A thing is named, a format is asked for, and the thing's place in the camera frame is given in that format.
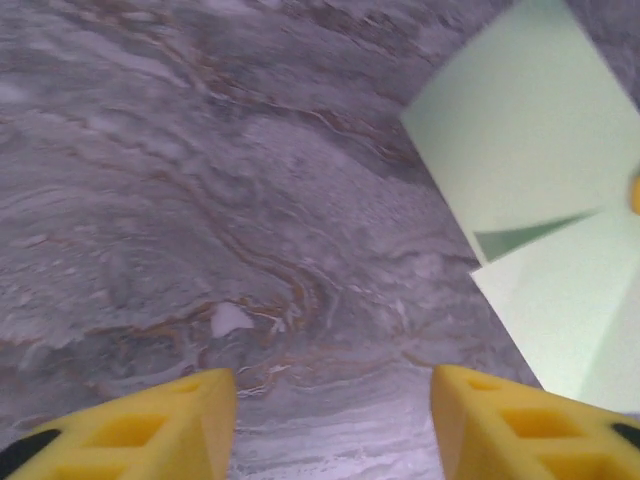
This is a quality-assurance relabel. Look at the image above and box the light green paper sheet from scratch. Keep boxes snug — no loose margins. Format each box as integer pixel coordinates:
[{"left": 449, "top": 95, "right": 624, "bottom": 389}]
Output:
[{"left": 398, "top": 0, "right": 640, "bottom": 416}]

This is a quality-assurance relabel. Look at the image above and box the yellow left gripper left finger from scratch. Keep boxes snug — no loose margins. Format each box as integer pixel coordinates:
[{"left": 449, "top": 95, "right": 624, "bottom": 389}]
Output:
[{"left": 0, "top": 368, "right": 239, "bottom": 480}]

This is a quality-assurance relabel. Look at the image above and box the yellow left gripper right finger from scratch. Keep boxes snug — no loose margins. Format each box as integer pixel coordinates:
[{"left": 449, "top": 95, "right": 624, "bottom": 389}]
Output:
[{"left": 430, "top": 363, "right": 640, "bottom": 480}]

